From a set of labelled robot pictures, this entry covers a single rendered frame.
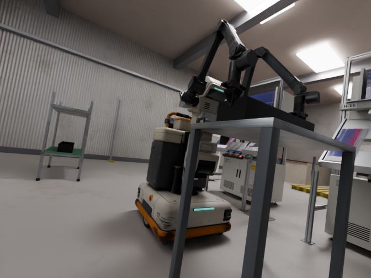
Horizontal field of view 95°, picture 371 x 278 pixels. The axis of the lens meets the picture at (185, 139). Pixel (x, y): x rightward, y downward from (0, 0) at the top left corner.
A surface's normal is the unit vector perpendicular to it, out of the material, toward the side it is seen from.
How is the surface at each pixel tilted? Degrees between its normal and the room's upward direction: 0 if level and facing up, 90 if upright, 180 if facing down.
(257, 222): 90
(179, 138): 90
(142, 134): 90
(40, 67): 90
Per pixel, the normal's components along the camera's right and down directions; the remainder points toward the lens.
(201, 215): 0.51, 0.04
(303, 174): -0.83, -0.15
